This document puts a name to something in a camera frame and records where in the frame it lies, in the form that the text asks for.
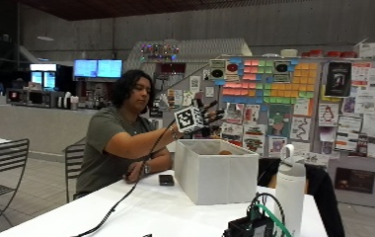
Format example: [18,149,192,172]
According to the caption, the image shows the grey notice board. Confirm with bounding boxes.
[201,54,375,211]

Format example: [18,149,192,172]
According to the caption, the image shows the blue wall monitor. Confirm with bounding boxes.
[96,58,126,79]
[72,58,100,79]

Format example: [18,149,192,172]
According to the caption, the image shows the small black device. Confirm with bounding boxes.
[158,174,176,187]

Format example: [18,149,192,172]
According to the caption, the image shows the black looped cable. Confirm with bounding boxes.
[247,192,288,231]

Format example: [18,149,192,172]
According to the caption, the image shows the counter appliances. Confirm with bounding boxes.
[6,88,67,109]

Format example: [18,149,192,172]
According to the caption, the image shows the white water bottle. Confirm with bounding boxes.
[275,143,308,237]

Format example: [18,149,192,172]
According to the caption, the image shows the black electronics box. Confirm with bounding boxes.
[223,214,283,237]

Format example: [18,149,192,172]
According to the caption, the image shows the white marker cube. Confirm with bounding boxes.
[173,105,207,134]

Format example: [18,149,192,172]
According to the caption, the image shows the dark landscape poster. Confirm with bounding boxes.
[333,166,375,195]

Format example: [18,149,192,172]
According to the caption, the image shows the group of coloured sticky notes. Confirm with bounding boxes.
[213,57,321,106]

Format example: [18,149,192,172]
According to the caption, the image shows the black glove cable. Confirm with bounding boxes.
[71,118,177,237]

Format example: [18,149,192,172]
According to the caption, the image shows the lit drinks fridge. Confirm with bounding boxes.
[30,62,59,93]

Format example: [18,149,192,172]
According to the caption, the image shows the green cable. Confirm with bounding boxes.
[253,202,293,237]

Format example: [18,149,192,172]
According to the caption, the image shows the black jacket on chair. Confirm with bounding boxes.
[257,157,348,237]

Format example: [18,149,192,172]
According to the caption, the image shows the white round container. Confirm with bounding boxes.
[280,47,300,58]

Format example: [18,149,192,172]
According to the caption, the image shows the the person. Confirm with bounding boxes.
[74,68,185,200]

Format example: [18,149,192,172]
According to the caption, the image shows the group of papers and posters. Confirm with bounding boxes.
[221,58,375,160]

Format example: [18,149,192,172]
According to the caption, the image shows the white cardboard box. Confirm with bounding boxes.
[357,40,375,60]

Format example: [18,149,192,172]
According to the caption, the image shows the white fabric storage box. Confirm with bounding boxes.
[172,138,260,206]

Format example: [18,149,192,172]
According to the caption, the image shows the black portrait poster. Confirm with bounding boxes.
[325,61,353,98]

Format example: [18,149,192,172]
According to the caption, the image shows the coloured string lights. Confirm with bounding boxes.
[140,43,183,61]

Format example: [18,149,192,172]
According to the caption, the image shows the narrow black metal slatted chair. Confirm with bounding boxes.
[63,142,88,203]

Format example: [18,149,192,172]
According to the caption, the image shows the grey service counter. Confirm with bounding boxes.
[0,101,100,156]

